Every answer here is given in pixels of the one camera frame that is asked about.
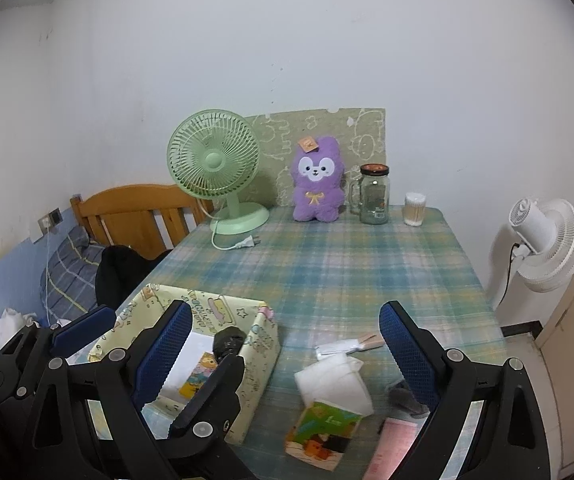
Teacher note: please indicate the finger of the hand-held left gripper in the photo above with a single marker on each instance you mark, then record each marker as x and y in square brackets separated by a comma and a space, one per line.
[212, 400]
[84, 327]

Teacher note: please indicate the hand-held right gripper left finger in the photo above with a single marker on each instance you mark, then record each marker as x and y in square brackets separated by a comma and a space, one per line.
[167, 350]

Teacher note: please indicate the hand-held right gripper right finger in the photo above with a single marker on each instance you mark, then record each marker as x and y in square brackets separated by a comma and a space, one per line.
[409, 355]

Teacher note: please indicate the white beige umbrella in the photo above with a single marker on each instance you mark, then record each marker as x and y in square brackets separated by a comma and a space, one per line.
[352, 345]

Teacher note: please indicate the small black cloth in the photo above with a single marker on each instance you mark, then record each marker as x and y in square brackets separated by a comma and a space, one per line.
[228, 342]

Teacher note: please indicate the happy birthday gift bag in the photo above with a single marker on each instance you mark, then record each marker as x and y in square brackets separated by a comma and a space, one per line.
[257, 360]

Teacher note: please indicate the clear plastic bag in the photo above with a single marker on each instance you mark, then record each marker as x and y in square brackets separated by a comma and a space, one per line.
[397, 447]

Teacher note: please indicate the white paper sheet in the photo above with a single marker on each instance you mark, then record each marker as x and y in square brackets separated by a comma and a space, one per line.
[194, 345]

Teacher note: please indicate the colourful card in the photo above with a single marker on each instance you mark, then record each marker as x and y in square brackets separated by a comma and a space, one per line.
[197, 375]

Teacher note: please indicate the small grey cloth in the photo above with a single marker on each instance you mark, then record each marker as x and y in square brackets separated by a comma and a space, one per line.
[407, 399]

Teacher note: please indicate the blue plaid pillow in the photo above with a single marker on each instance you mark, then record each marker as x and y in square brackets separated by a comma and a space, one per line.
[72, 275]

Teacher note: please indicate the white crumpled cloth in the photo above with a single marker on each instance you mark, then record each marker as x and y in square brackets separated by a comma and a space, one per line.
[9, 325]

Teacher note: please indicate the green tissue packet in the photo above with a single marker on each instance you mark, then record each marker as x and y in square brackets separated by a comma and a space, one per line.
[319, 432]

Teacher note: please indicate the plaid tablecloth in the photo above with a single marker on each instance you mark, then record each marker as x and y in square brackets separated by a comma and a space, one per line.
[327, 270]

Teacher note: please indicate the cotton swab container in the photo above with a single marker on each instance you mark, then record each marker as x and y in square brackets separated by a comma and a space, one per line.
[414, 209]

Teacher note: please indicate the glass jar with black lid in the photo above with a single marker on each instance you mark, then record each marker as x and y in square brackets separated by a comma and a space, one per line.
[373, 195]

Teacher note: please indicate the white floor fan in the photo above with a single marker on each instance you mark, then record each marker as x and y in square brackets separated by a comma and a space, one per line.
[547, 240]

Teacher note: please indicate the purple plush toy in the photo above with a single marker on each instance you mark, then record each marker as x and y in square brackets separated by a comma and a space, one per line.
[314, 185]

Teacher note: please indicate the green desk fan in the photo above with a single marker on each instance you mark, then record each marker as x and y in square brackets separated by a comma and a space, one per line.
[214, 160]

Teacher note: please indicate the wall socket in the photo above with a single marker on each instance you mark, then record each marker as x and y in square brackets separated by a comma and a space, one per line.
[49, 219]

